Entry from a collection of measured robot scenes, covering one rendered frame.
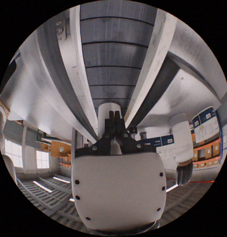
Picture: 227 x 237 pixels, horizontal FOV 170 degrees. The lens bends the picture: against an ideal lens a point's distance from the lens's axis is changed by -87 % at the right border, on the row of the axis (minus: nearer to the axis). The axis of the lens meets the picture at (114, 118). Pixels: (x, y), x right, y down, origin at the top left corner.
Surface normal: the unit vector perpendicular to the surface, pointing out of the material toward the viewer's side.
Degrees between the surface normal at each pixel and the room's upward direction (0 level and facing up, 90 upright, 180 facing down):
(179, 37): 0
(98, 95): 0
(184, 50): 0
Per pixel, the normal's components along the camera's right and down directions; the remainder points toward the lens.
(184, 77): 0.05, 0.91
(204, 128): -0.94, -0.09
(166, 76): -1.00, 0.02
